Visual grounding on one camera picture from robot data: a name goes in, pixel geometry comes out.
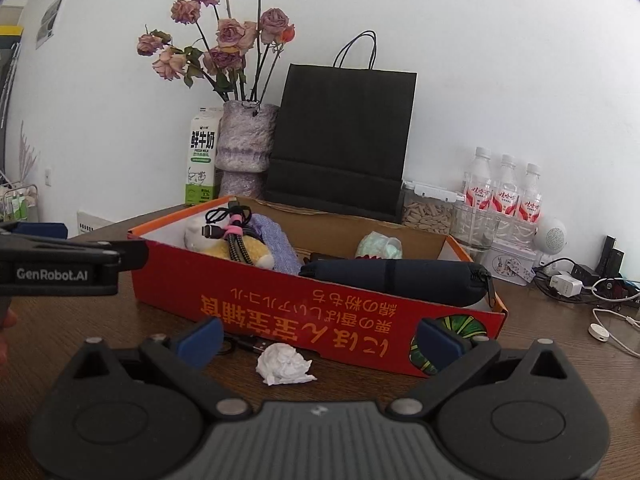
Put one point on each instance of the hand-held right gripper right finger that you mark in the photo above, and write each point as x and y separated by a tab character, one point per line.
440	342

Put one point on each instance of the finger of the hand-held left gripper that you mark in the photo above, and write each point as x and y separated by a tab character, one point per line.
42	230
132	256

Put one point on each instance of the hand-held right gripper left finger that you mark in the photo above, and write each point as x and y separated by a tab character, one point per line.
200	342

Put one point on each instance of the dark navy pouch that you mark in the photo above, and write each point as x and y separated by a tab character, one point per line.
390	280

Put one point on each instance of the white tissue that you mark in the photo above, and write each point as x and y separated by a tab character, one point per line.
285	362

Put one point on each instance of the red cardboard box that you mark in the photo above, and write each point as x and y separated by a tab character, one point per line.
300	305

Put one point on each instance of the purple cloth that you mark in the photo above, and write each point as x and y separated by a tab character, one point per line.
280	245

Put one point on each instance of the person's left hand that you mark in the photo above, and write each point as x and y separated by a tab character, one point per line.
6	335

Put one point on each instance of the white and yellow plush toy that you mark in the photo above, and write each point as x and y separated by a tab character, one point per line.
200	237

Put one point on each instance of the white printed tin box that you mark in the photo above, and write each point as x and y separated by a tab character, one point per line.
512	262

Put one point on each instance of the milk carton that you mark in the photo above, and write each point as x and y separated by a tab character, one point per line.
202	160

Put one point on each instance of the clear glass cup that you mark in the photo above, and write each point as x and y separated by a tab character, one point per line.
475	227

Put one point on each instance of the clear jar of seeds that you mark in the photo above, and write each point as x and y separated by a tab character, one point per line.
430	212

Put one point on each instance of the white charger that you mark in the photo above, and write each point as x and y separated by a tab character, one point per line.
565	285

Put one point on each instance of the white round speaker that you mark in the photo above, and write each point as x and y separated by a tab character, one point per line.
550	237

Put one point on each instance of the purple stone vase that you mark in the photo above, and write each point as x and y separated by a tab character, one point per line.
247	145

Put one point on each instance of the black charger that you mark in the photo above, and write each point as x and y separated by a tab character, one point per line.
584	272

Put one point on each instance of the clear water bottle red label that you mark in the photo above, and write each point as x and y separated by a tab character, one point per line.
505	192
530	200
477	185

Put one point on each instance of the black upright device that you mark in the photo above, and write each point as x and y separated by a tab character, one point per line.
612	255

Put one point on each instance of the black paper bag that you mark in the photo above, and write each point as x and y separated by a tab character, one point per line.
345	135

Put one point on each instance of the dried pink rose bouquet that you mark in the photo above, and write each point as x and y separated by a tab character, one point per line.
230	35

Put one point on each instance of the wall poster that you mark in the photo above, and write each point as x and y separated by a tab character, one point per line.
51	17

